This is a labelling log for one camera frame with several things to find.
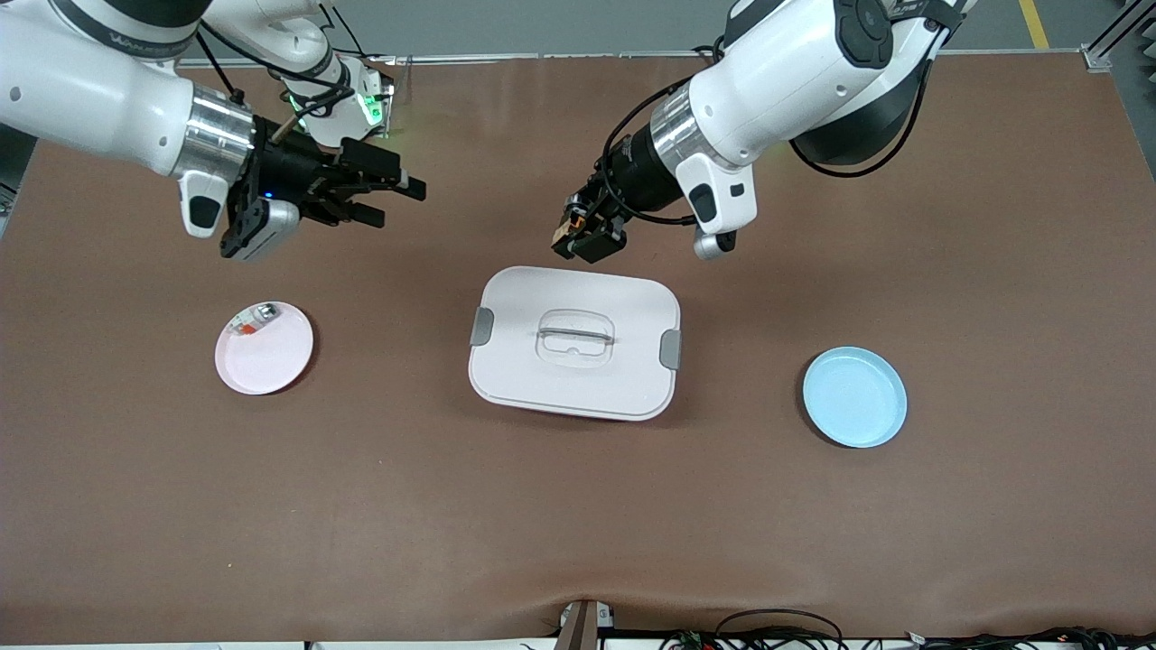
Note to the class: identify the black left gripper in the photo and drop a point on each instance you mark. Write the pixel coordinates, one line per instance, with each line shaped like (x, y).
(638, 177)

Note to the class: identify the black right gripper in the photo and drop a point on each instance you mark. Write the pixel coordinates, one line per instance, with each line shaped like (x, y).
(291, 169)

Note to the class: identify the black and orange switch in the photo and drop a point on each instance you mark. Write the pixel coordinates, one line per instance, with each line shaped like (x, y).
(563, 236)

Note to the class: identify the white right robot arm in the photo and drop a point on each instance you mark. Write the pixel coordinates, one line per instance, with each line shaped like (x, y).
(90, 99)

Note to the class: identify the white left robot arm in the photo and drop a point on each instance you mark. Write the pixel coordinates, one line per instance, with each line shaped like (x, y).
(786, 72)

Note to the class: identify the white lidded storage box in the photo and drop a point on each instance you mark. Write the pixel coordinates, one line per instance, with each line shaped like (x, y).
(574, 343)

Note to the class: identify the small silver red object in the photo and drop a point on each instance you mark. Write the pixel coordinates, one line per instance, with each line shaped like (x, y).
(253, 319)

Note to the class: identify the pink round plate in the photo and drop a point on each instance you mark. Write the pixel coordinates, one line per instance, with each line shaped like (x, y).
(266, 357)

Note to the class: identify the brown table mat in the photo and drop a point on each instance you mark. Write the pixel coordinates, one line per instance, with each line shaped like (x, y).
(578, 515)

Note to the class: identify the light blue round plate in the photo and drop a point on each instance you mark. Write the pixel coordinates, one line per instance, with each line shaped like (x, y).
(853, 397)

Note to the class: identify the aluminium table edge rail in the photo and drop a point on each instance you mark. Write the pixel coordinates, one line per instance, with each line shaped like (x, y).
(542, 57)

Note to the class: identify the aluminium frame post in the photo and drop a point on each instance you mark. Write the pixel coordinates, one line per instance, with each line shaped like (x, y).
(1115, 41)

